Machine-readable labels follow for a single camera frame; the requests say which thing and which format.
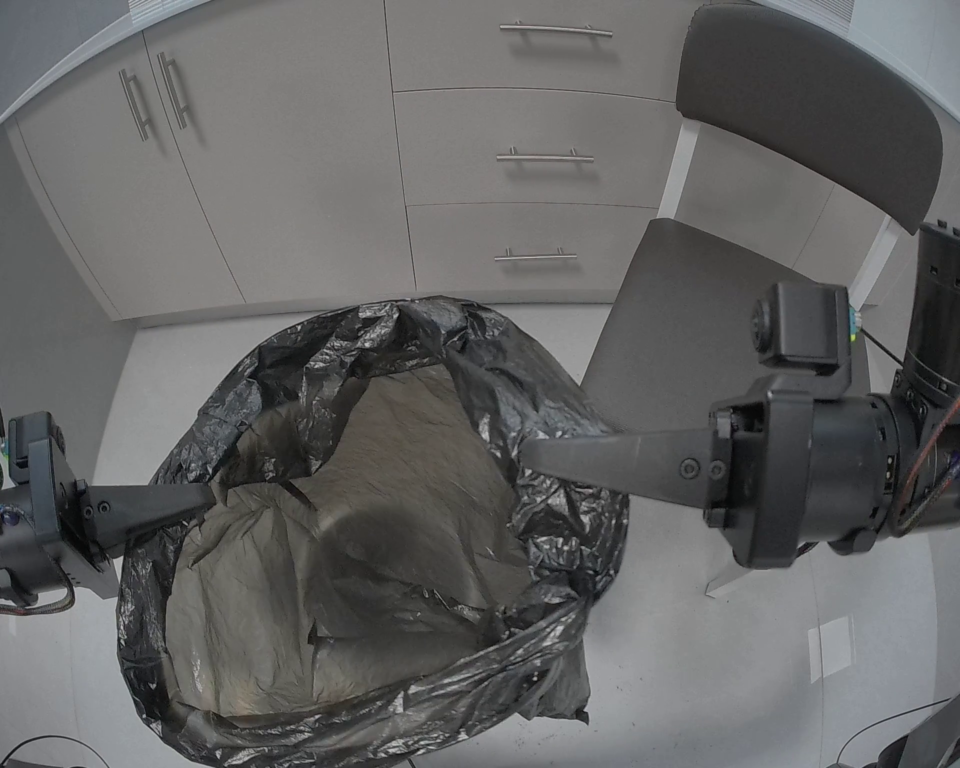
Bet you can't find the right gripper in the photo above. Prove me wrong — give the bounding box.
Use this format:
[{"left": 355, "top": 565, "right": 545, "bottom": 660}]
[{"left": 519, "top": 373, "right": 915, "bottom": 570}]

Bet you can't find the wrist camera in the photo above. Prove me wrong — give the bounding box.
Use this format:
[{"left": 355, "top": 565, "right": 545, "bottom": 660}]
[
  {"left": 752, "top": 281, "right": 860, "bottom": 397},
  {"left": 2, "top": 411, "right": 67, "bottom": 489}
]

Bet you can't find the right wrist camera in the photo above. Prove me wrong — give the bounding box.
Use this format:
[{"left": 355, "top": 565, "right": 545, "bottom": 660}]
[{"left": 752, "top": 281, "right": 860, "bottom": 397}]

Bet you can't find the dark grey white-legged chair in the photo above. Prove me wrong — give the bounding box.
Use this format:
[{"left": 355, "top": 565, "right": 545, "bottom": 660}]
[{"left": 581, "top": 3, "right": 946, "bottom": 599}]

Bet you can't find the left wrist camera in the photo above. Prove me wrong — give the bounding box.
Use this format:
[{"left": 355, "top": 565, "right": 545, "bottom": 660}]
[{"left": 2, "top": 411, "right": 67, "bottom": 489}]

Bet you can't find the black plastic bag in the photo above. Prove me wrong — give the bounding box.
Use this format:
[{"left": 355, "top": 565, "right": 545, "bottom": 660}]
[{"left": 116, "top": 296, "right": 631, "bottom": 768}]

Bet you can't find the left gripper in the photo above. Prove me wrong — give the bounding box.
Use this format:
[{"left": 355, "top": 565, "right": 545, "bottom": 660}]
[{"left": 0, "top": 436, "right": 217, "bottom": 600}]

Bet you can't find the black cable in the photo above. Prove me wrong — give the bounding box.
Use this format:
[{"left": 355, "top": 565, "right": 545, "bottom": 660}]
[
  {"left": 0, "top": 737, "right": 105, "bottom": 768},
  {"left": 834, "top": 697, "right": 954, "bottom": 768}
]

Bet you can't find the pale grey cabinet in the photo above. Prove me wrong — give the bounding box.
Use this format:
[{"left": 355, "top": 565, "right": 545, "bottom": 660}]
[{"left": 0, "top": 0, "right": 912, "bottom": 325}]

